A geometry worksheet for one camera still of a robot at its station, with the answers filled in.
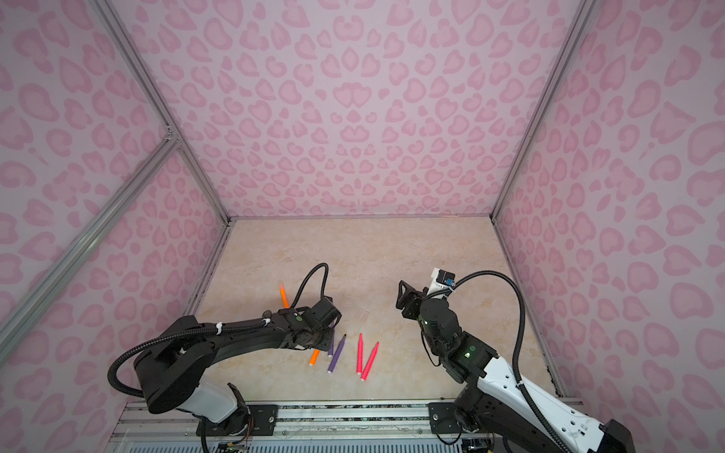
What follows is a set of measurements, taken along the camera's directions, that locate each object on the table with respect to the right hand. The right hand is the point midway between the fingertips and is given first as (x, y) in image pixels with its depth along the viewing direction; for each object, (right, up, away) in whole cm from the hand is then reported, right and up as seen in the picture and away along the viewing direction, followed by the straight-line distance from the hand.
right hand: (408, 287), depth 75 cm
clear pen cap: (-14, -11, +17) cm, 25 cm away
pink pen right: (-10, -23, +7) cm, 26 cm away
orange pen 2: (-27, -22, +8) cm, 36 cm away
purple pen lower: (-20, -22, +8) cm, 31 cm away
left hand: (-24, -18, +13) cm, 32 cm away
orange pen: (-40, -7, +22) cm, 46 cm away
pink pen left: (-13, -22, +8) cm, 27 cm away
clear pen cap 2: (-11, -11, +18) cm, 24 cm away
